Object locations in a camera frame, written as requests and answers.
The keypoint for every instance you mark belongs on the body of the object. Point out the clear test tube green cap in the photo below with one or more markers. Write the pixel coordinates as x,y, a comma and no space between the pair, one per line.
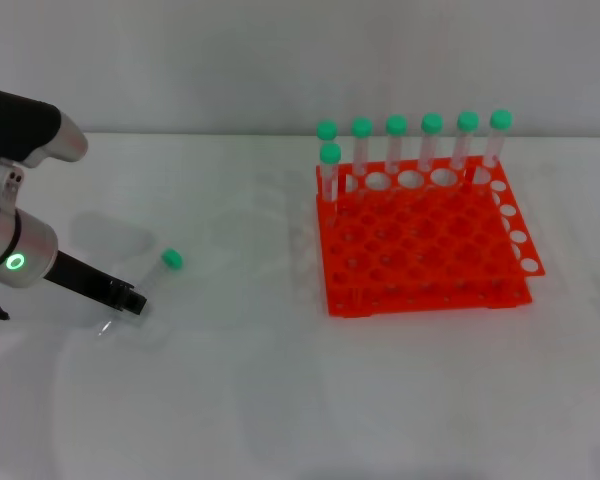
500,125
171,258
431,130
326,130
395,132
361,135
330,165
466,127

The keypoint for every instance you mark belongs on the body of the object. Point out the orange test tube rack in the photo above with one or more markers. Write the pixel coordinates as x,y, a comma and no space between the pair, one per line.
420,250

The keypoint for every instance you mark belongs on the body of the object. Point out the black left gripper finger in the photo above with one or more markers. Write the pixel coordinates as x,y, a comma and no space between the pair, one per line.
137,305
122,290

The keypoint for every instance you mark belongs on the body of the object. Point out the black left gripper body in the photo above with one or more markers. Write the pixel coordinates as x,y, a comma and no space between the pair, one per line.
77,277

